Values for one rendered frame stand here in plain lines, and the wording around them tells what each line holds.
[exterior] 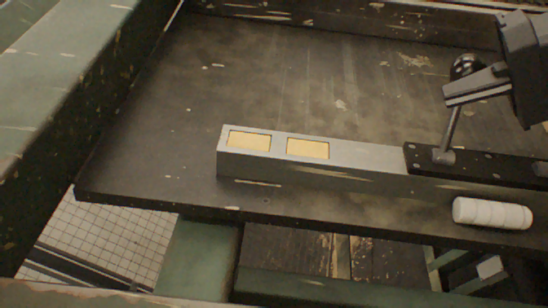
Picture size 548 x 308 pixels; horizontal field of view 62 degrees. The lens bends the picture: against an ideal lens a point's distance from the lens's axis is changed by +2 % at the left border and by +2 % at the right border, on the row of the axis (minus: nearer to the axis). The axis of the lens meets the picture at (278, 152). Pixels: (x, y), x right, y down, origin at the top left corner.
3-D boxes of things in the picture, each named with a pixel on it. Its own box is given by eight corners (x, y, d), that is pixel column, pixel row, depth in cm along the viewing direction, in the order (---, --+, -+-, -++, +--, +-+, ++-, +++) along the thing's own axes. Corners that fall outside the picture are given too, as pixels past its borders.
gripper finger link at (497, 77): (440, 90, 48) (503, 68, 46) (446, 107, 46) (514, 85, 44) (436, 77, 48) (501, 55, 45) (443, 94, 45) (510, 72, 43)
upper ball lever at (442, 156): (459, 176, 52) (499, 60, 46) (426, 172, 52) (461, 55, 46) (449, 161, 55) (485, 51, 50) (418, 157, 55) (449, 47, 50)
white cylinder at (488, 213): (454, 227, 52) (524, 236, 52) (464, 210, 50) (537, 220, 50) (448, 208, 54) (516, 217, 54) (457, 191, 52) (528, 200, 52)
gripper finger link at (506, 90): (446, 107, 46) (514, 85, 44) (440, 90, 48) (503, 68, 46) (450, 118, 47) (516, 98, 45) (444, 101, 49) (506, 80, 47)
